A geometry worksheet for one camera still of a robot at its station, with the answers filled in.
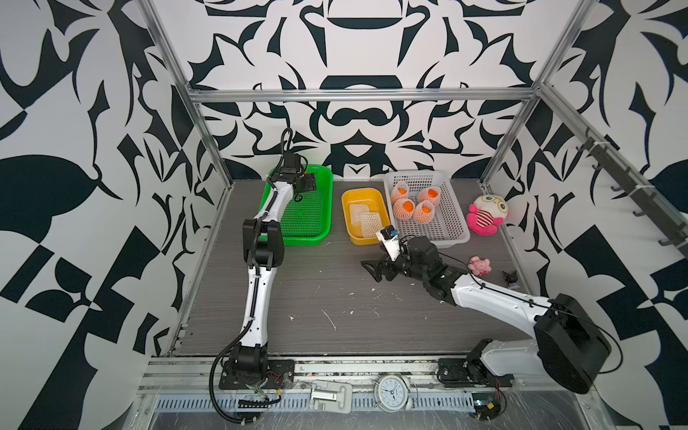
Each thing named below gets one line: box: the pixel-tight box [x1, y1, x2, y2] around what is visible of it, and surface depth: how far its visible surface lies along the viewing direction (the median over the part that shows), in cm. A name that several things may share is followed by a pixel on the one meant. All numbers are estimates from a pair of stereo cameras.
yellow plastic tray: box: [341, 187, 391, 247], surface depth 110 cm
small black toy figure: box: [501, 270, 520, 290], surface depth 92 cm
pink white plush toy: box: [465, 194, 511, 236], surface depth 104 cm
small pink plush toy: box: [467, 255, 492, 276], surface depth 94 cm
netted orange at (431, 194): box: [418, 186, 441, 207], surface depth 107 cm
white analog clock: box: [372, 374, 412, 413], surface depth 70 cm
